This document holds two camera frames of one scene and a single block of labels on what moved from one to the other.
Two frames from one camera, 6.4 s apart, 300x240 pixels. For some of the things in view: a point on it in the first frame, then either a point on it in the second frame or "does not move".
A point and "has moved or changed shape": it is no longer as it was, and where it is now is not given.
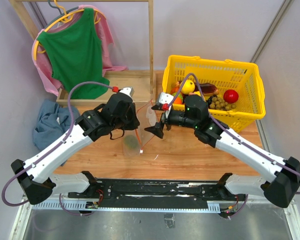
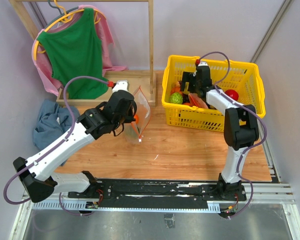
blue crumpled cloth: (54, 122) does not move
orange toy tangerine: (175, 89) does not move
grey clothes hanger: (61, 14) does not move
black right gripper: (157, 129) to (187, 77)
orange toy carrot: (130, 141) has moved or changed shape
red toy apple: (230, 96) does not move
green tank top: (75, 50) does not move
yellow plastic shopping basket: (244, 77) does not move
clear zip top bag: (132, 139) has moved or changed shape
